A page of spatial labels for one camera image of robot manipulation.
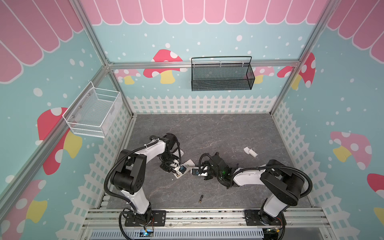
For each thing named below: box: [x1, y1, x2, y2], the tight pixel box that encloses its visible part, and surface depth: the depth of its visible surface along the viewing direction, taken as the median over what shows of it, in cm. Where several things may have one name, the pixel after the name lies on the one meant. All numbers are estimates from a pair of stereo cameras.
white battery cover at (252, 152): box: [248, 149, 258, 158], surface depth 100 cm
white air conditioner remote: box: [173, 159, 196, 179], surface depth 79 cm
